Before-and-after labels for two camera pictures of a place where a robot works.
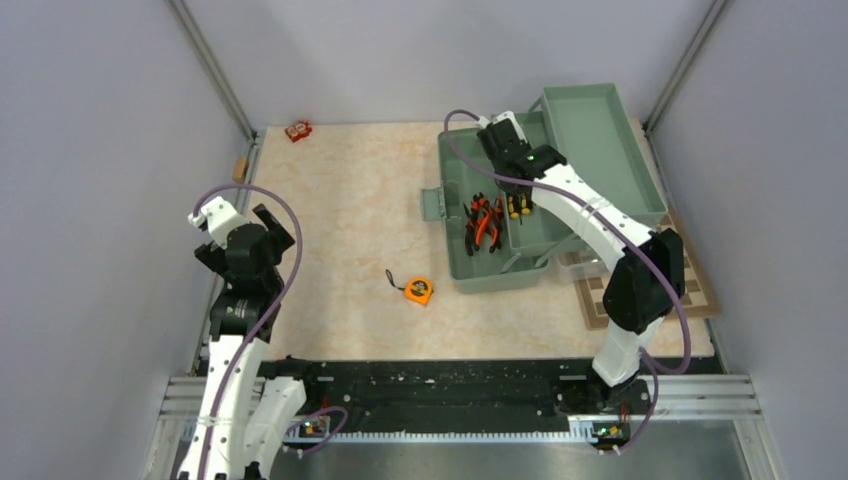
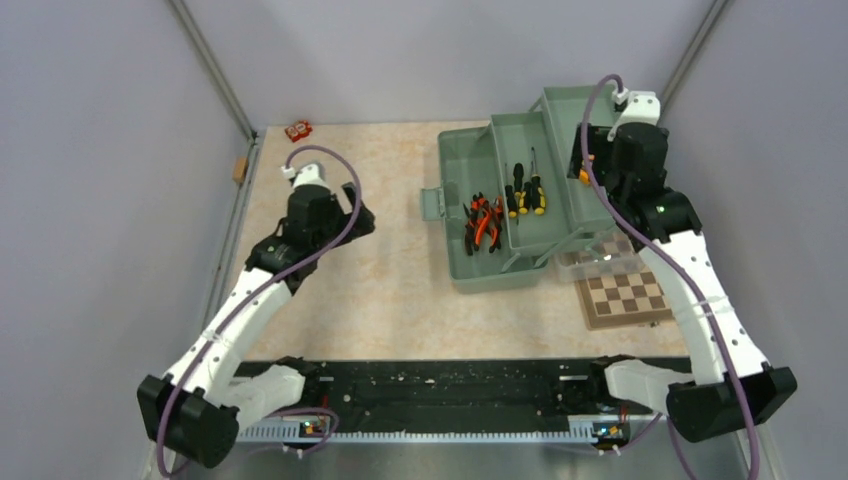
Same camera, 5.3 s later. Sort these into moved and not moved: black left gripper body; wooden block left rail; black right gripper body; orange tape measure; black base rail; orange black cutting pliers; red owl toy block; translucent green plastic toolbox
Moved: black left gripper body; orange tape measure; black right gripper body
Not moved: black base rail; translucent green plastic toolbox; red owl toy block; wooden block left rail; orange black cutting pliers
